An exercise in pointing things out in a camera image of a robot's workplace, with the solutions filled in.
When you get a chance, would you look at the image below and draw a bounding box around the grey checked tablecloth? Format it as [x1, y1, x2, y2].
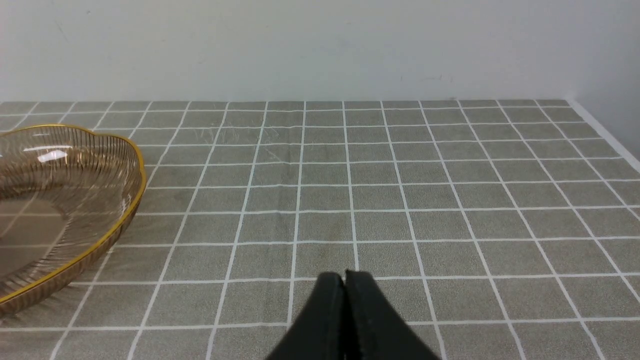
[1, 99, 640, 360]

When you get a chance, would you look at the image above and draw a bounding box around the clear glass gold-rimmed bowl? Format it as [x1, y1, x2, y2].
[1, 124, 147, 318]

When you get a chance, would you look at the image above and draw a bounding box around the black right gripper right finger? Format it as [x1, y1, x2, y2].
[345, 270, 439, 360]

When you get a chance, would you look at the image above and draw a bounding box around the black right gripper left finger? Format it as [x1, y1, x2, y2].
[267, 272, 345, 360]

